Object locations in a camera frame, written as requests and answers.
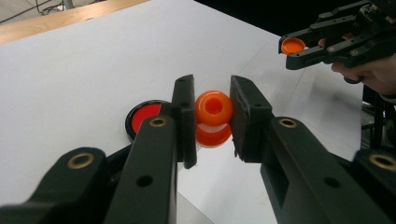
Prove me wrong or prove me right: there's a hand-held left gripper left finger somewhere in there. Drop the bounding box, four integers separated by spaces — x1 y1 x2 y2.
104 74 198 224

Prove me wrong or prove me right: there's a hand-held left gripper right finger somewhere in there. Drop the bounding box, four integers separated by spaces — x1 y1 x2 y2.
229 75 392 224

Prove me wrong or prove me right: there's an orange stamp cap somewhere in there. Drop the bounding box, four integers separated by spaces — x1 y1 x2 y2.
280 36 307 56

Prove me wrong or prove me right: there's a round red ink pad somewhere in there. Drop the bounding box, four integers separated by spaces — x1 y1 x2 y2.
125 99 172 144

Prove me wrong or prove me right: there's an orange stamp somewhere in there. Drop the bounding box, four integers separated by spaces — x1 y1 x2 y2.
193 90 234 149

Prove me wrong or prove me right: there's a black tripod stand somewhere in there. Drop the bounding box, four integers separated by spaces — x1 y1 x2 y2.
360 84 396 151

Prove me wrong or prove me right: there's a white table cover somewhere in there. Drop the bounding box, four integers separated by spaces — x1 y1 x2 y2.
0 0 364 224

